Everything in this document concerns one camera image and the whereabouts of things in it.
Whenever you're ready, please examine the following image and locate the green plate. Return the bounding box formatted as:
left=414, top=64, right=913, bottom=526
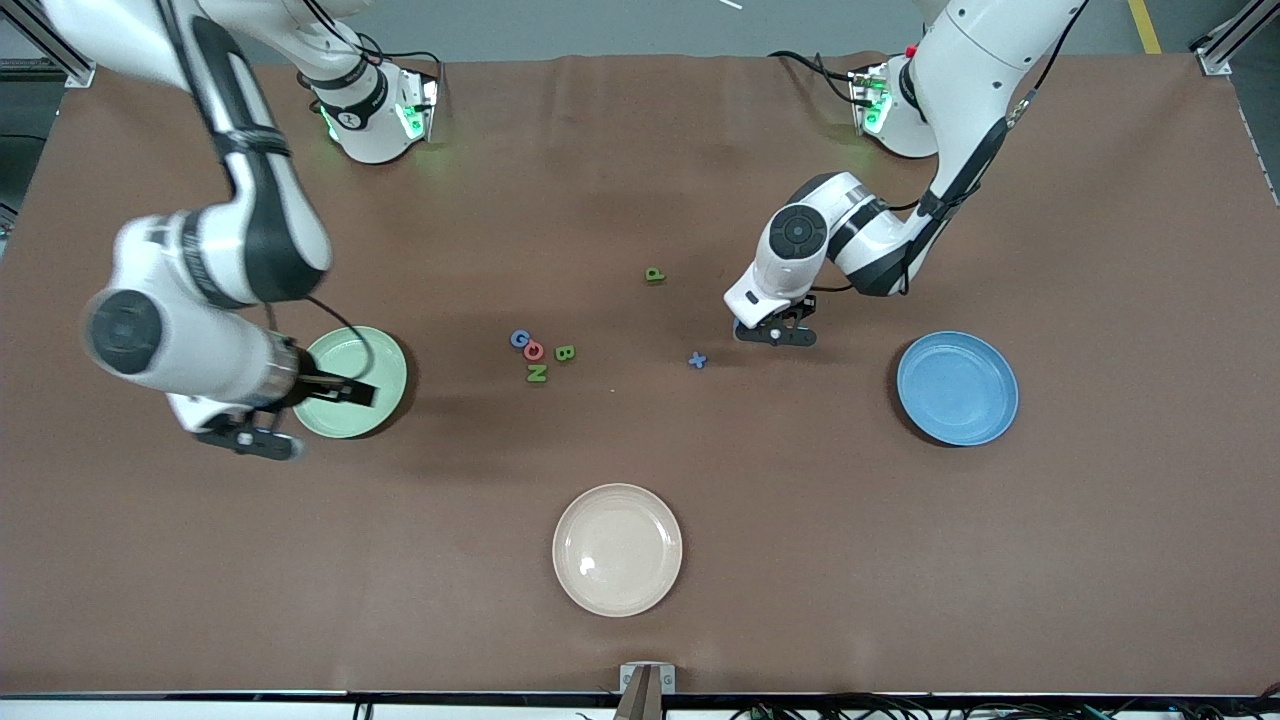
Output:
left=289, top=325, right=409, bottom=440

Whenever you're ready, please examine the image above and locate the blue plate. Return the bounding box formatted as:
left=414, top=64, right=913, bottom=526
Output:
left=896, top=331, right=1020, bottom=447

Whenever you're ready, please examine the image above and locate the brown table cover mat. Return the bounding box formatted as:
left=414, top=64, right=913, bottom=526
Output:
left=0, top=52, right=1280, bottom=696

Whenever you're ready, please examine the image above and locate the beige plate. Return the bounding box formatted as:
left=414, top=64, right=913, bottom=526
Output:
left=552, top=483, right=684, bottom=618

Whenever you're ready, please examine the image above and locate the yellow floor tape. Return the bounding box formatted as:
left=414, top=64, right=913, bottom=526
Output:
left=1128, top=0, right=1163, bottom=54

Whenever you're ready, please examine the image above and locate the white left camera bracket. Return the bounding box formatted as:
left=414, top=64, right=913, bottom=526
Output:
left=724, top=262, right=813, bottom=329

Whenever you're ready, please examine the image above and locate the white camera bracket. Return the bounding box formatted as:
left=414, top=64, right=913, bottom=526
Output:
left=724, top=262, right=813, bottom=329
left=165, top=388, right=301, bottom=433

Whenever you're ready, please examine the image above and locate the white right camera bracket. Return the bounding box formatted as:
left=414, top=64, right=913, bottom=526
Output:
left=165, top=388, right=301, bottom=433

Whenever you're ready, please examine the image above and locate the black left base cable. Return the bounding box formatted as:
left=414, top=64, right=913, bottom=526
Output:
left=768, top=50, right=861, bottom=106

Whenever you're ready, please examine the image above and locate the black base cable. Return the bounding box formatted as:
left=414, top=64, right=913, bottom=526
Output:
left=768, top=50, right=861, bottom=106
left=345, top=35, right=448, bottom=101

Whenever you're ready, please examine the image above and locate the white table edge rail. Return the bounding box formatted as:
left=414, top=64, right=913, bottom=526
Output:
left=0, top=690, right=1280, bottom=720

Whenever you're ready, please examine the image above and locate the black right base cable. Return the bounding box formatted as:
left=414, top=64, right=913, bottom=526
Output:
left=345, top=35, right=448, bottom=101

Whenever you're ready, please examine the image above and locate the aluminium frame profile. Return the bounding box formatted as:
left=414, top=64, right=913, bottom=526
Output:
left=0, top=0, right=96, bottom=89
left=1190, top=0, right=1280, bottom=76

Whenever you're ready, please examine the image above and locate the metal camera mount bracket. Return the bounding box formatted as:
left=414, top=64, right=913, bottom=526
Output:
left=619, top=663, right=676, bottom=720

